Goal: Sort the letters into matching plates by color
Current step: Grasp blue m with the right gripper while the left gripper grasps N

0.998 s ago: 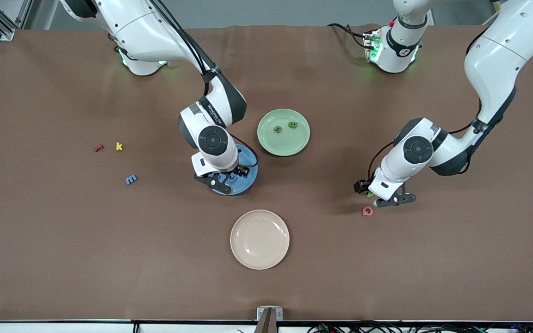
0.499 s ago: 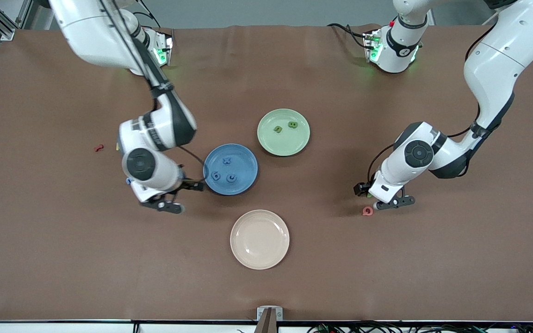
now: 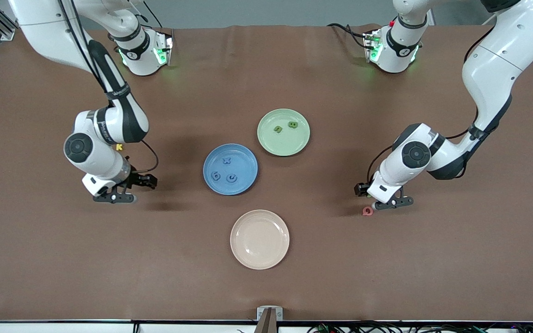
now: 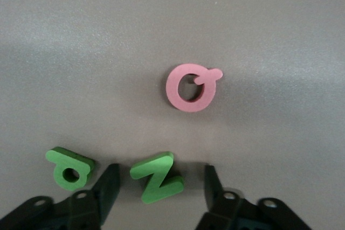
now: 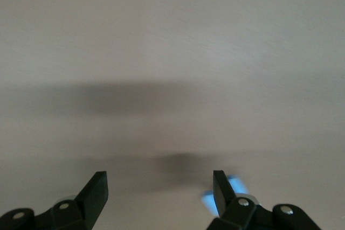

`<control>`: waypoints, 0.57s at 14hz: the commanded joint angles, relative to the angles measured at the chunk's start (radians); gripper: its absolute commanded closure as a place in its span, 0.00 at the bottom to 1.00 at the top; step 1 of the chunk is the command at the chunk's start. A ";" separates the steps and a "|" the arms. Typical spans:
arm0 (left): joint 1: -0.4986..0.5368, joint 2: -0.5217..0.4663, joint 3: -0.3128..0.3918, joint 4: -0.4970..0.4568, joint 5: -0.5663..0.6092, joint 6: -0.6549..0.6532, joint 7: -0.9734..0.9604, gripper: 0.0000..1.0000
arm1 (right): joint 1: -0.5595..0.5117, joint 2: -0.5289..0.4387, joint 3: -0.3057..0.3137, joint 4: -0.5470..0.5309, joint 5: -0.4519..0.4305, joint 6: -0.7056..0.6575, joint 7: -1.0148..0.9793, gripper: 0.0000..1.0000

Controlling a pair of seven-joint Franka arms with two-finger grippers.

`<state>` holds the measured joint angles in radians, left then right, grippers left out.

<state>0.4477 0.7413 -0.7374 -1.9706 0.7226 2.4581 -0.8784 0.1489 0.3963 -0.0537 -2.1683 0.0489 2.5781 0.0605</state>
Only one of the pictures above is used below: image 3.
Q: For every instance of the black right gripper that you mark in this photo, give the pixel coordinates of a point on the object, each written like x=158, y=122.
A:
x=138, y=180

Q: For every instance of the blue letter g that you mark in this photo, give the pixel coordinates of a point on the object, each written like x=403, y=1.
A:
x=212, y=175

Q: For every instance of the blue letter x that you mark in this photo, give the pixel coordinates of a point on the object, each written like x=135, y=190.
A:
x=226, y=160

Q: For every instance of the blue letter c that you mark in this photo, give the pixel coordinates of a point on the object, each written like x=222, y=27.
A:
x=232, y=181

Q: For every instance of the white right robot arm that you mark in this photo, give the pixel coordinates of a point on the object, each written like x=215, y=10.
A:
x=40, y=23

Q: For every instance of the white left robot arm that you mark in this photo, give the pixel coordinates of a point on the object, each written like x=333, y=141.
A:
x=502, y=55

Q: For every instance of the pink letter Q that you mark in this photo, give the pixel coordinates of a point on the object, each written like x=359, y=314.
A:
x=366, y=212

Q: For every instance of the green plate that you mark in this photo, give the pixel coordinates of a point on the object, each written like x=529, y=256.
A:
x=283, y=143

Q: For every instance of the blue plate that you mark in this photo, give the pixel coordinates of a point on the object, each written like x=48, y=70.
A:
x=243, y=185

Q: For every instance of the beige plate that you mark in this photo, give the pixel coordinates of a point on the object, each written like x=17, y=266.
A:
x=259, y=239

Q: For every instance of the brown table cover sheet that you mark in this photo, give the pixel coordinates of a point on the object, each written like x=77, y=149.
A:
x=63, y=277

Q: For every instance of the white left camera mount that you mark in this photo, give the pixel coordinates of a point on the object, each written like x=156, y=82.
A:
x=387, y=187

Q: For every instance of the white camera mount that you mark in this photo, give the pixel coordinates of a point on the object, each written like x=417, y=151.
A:
x=387, y=187
x=97, y=185

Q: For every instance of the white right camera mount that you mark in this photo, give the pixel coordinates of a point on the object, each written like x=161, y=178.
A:
x=97, y=185

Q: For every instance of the grey camera pole bracket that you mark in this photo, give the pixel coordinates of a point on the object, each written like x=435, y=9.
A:
x=269, y=319

